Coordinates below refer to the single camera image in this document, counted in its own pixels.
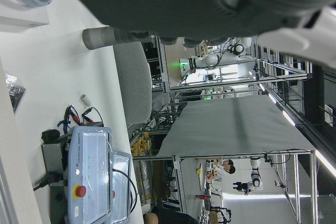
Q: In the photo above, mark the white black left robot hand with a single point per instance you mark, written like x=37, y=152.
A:
x=170, y=3

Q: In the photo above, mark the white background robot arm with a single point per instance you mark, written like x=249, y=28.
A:
x=210, y=60

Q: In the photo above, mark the white cardboard box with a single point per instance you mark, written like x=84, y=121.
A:
x=21, y=14

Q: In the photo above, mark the grey metal power box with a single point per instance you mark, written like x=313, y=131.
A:
x=52, y=158

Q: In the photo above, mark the grey banded cylinder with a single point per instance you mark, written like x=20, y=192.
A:
x=99, y=37

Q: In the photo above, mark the grey office chair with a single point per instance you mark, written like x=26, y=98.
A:
x=134, y=82

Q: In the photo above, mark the small white tube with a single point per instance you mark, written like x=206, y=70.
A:
x=86, y=100

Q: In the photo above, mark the red black clip leads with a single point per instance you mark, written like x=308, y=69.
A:
x=76, y=115

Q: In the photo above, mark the people in white shirts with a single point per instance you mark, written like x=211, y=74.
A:
x=223, y=170

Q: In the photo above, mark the bag of small parts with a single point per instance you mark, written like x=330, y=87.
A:
x=15, y=93

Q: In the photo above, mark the Universal Robots teach pendant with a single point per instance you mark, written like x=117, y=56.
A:
x=89, y=171

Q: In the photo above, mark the white robot with black gripper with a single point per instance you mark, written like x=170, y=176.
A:
x=256, y=179

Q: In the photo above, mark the aluminium frame cage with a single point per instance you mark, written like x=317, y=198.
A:
x=296, y=182

